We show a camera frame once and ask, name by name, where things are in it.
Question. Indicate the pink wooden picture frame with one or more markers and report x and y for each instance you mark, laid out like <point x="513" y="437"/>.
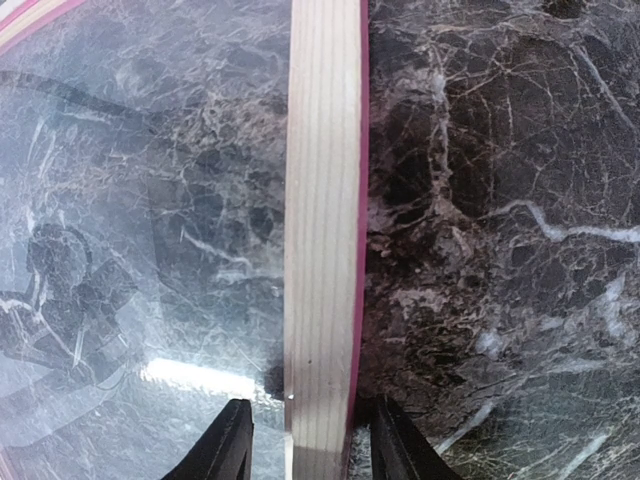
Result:
<point x="321" y="196"/>

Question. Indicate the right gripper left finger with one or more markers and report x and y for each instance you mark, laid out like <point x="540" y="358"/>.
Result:
<point x="224" y="451"/>

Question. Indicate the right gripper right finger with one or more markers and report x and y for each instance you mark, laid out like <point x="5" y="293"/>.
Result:
<point x="399" y="450"/>

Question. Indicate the clear acrylic sheet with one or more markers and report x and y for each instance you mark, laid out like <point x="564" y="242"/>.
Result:
<point x="142" y="214"/>

